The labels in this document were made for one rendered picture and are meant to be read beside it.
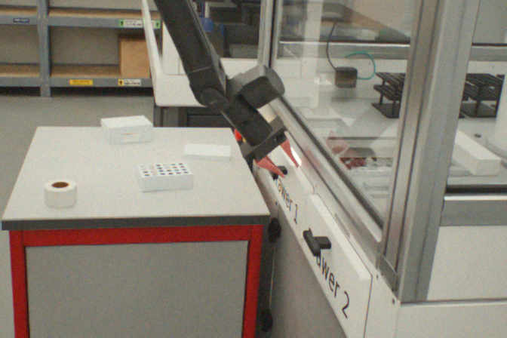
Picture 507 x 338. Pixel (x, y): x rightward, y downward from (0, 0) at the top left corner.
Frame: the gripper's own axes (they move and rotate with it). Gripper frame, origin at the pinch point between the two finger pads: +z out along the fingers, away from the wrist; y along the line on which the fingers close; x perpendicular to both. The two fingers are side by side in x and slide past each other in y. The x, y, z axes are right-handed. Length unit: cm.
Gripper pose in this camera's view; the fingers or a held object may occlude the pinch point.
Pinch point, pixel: (288, 168)
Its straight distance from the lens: 134.3
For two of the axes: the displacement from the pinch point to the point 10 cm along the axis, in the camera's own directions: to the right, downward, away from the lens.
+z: 6.1, 7.1, 3.5
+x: -1.3, -3.5, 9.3
